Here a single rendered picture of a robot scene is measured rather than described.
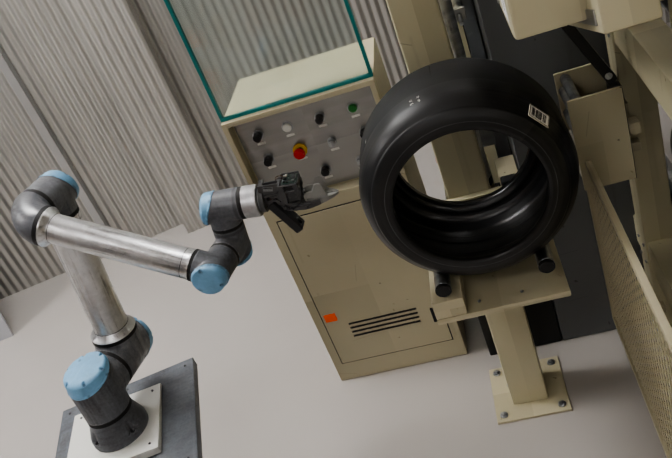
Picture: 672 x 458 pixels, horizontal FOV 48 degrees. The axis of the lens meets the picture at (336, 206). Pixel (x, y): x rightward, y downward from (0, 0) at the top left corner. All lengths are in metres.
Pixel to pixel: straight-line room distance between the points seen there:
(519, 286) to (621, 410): 0.86
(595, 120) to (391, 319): 1.25
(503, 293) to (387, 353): 1.10
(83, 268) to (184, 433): 0.61
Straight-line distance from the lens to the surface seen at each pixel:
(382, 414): 3.10
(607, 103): 2.20
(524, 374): 2.85
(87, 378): 2.47
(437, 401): 3.07
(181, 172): 4.68
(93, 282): 2.46
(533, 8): 1.46
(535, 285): 2.18
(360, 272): 2.91
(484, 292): 2.20
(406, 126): 1.83
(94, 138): 4.78
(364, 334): 3.11
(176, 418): 2.60
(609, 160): 2.29
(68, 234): 2.17
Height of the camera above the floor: 2.20
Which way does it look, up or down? 30 degrees down
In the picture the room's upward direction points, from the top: 22 degrees counter-clockwise
